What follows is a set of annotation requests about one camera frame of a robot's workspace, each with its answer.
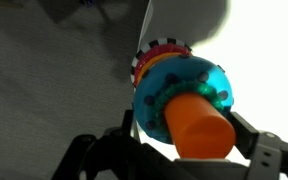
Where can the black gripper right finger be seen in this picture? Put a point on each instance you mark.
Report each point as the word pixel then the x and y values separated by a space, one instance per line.
pixel 247 133

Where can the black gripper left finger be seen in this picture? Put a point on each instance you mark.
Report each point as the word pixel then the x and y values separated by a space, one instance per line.
pixel 128 125

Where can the small red object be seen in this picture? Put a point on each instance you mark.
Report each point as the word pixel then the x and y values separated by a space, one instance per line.
pixel 150 45

